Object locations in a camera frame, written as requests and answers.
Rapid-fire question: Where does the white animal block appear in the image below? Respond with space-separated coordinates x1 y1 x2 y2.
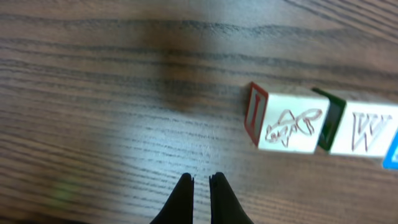
244 82 330 154

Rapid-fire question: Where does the white W block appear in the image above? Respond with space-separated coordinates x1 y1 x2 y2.
313 88 397 158

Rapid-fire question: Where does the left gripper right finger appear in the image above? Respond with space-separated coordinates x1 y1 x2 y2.
209 172 254 224

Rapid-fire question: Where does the blue L block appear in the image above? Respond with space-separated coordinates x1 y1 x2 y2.
382 133 398 170

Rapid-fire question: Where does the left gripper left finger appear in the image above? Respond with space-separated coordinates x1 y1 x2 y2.
150 173 194 224

